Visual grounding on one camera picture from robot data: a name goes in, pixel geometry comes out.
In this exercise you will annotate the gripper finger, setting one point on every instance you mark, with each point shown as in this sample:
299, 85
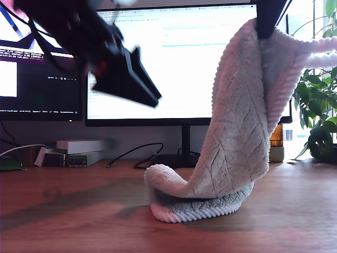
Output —
285, 8
118, 84
137, 71
267, 15

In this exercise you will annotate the fluffy pink white tea towel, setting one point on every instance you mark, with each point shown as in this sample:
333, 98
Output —
237, 118

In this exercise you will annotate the large monitor with white screen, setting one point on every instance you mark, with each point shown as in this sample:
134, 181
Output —
184, 79

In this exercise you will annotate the monitor with dark screen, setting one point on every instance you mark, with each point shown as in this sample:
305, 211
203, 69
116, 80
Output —
39, 92

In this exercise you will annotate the green and white box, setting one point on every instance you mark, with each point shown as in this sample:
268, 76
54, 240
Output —
79, 160

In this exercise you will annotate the green leafy potted plant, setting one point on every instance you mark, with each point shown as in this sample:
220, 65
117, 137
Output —
316, 97

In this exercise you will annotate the dark brown small box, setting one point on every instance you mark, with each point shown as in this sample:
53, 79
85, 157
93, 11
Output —
54, 160

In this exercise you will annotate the brown cardboard box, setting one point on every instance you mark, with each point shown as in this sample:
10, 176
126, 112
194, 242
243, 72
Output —
27, 156

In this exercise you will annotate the green packet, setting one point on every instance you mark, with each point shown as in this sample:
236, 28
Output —
10, 166

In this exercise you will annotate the amber glass bottle grey base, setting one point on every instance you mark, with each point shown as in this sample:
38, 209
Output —
277, 155

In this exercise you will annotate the arm pale camera box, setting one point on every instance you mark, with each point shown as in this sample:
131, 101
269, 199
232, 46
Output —
127, 1

